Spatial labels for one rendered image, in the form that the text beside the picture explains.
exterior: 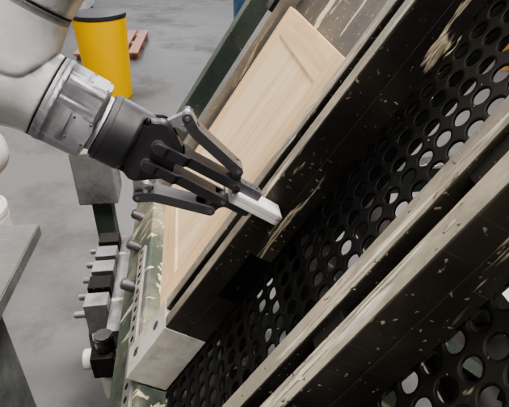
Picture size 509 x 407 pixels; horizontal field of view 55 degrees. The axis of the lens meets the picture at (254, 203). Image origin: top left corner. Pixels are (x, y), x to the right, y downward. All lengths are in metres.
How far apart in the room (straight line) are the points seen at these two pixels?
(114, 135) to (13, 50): 0.12
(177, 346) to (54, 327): 1.57
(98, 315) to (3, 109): 0.78
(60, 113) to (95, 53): 4.01
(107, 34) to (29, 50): 3.97
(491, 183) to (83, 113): 0.37
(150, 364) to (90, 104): 0.44
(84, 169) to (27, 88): 1.04
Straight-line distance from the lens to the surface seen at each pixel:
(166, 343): 0.77
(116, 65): 4.56
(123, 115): 0.53
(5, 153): 1.38
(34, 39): 0.51
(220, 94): 1.22
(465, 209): 0.36
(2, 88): 0.51
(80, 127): 0.52
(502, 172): 0.36
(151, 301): 0.98
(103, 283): 1.26
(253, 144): 0.91
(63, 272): 2.59
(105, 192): 1.57
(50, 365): 2.18
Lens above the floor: 1.56
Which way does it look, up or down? 32 degrees down
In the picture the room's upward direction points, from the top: straight up
